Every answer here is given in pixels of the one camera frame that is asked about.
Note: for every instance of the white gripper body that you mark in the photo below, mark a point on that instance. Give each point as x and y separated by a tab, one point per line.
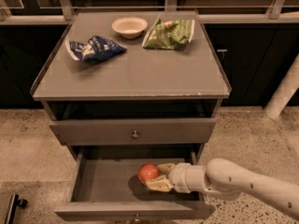
181	176

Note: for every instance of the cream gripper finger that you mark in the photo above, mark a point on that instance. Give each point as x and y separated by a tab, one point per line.
161	183
165	168

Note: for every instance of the red apple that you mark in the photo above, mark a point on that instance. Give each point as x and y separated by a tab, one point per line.
148	172

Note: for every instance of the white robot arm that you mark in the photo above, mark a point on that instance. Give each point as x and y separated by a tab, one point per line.
221	179

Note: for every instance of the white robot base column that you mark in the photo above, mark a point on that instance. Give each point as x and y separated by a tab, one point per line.
285	91

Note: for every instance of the metal middle drawer knob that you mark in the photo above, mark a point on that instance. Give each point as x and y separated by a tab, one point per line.
136	220

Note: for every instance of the metal drawer knob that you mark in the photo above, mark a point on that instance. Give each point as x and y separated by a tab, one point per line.
136	220
135	135

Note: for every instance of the metal top drawer knob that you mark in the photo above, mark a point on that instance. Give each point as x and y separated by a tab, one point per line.
135	135

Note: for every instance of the grey top drawer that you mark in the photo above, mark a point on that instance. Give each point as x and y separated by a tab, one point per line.
118	131

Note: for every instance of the grey open middle drawer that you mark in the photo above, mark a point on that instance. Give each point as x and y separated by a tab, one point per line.
106	187

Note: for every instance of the grey drawer cabinet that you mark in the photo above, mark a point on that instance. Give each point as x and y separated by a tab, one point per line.
138	84

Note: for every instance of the green chip bag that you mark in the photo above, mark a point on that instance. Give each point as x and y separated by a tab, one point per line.
171	35

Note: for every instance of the blue chip bag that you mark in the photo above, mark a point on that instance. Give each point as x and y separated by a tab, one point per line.
96	50

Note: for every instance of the white paper bowl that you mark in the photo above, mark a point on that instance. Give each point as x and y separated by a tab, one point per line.
129	27

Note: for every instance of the black object on floor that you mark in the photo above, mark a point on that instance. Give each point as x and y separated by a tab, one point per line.
14	202

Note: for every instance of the dark cabinet handle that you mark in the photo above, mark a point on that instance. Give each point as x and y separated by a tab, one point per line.
221	54

